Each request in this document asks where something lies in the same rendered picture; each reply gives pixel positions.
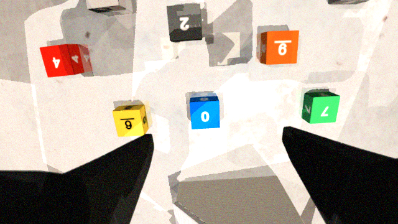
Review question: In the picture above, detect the blue block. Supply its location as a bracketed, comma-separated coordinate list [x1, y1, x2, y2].
[190, 96, 220, 129]

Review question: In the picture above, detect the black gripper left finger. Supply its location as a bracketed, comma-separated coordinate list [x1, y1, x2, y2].
[0, 134, 155, 224]

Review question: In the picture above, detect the green block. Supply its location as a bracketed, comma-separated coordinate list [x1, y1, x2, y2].
[301, 91, 340, 124]

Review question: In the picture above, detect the red block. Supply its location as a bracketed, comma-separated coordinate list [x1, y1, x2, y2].
[39, 44, 85, 78]

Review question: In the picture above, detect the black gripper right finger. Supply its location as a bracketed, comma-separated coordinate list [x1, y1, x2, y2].
[282, 126, 398, 224]

